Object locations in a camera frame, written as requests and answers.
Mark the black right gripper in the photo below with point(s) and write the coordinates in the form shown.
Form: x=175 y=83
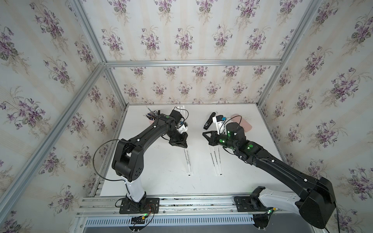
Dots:
x=212 y=139

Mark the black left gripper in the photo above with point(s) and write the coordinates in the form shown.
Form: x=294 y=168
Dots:
x=182 y=142

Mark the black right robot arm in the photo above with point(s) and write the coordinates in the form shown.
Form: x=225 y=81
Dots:
x=311 y=198

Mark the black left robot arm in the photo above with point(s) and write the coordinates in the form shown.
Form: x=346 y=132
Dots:
x=128 y=161

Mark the bundle of wrapped straws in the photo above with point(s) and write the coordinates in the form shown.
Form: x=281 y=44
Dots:
x=182 y=110

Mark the black stapler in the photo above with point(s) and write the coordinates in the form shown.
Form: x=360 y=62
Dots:
x=209 y=121

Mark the pink eraser case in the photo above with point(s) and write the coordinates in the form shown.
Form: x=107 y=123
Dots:
x=242 y=122

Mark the aluminium mounting rail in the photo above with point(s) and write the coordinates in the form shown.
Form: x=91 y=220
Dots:
x=168 y=205

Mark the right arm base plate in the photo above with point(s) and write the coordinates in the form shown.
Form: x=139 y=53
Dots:
x=250 y=204

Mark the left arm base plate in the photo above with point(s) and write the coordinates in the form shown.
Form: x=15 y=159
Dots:
x=145 y=206

